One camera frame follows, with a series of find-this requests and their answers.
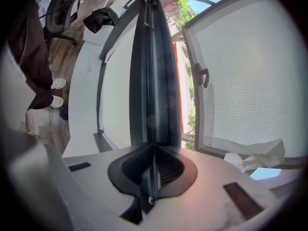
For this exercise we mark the white mesh insect screen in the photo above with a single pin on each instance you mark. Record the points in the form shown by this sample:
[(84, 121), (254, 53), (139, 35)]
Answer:
[(252, 68)]

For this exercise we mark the dark grey window frame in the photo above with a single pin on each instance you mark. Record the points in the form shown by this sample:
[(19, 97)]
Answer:
[(100, 95)]

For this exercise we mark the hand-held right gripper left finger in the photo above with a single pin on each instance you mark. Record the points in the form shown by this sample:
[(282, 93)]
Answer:
[(140, 85)]

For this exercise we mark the black office chair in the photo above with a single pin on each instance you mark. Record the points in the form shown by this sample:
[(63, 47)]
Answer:
[(61, 16)]

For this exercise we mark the green tree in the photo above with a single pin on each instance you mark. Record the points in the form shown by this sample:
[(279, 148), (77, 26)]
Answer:
[(184, 11)]

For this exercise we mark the black cloth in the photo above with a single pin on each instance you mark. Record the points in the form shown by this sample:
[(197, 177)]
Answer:
[(101, 19)]

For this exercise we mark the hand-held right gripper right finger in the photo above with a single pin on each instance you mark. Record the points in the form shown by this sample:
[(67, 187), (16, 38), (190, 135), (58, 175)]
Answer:
[(166, 85)]

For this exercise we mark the red and white building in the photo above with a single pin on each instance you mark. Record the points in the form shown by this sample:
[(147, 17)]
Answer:
[(181, 85)]

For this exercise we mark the white window sill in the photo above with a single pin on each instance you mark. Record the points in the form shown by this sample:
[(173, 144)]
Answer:
[(81, 93)]

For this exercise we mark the person's white shoe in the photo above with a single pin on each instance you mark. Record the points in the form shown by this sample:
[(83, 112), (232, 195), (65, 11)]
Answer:
[(57, 101), (59, 83)]

